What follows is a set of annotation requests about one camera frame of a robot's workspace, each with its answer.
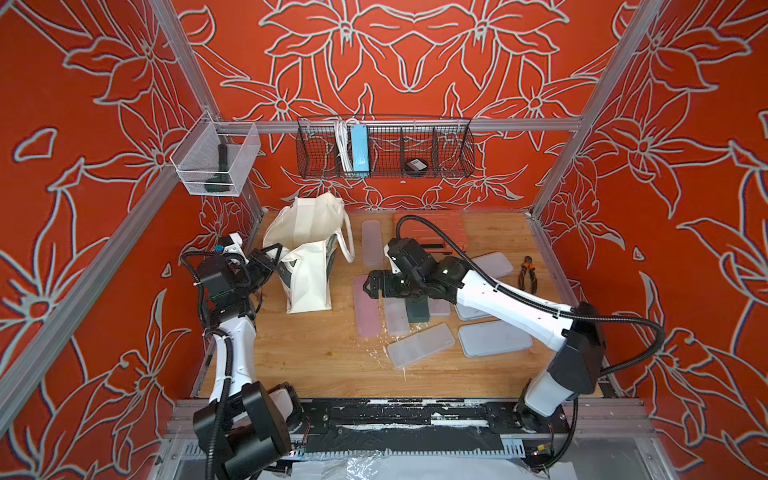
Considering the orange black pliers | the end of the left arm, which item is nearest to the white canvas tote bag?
the end of the left arm

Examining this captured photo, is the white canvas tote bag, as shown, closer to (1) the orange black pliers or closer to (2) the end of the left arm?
(2) the end of the left arm

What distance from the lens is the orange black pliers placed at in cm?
99

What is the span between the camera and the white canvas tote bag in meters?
0.77

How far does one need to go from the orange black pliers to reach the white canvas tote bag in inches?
22.8
